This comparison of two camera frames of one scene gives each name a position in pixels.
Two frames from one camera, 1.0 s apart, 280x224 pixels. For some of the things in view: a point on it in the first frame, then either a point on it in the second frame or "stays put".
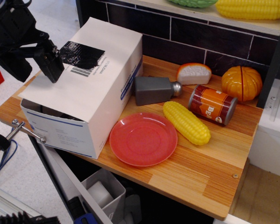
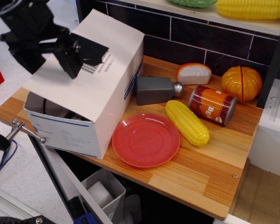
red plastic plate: [143, 139] stays put
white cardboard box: [95, 94] stays put
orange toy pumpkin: [242, 82] stays put
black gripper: [14, 32] -> [29, 24]
